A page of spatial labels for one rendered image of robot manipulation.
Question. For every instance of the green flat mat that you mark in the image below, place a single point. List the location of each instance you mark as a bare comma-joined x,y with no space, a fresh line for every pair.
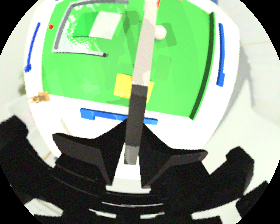
177,68

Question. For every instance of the yellow rectangular block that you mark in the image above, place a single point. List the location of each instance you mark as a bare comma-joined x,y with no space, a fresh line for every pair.
124,86

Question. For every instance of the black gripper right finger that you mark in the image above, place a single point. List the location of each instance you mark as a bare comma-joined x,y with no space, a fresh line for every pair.
155,157

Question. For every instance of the white golf ball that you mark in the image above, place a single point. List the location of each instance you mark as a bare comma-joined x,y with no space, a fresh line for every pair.
160,32

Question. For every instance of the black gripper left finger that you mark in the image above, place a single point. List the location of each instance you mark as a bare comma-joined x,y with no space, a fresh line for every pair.
103,150

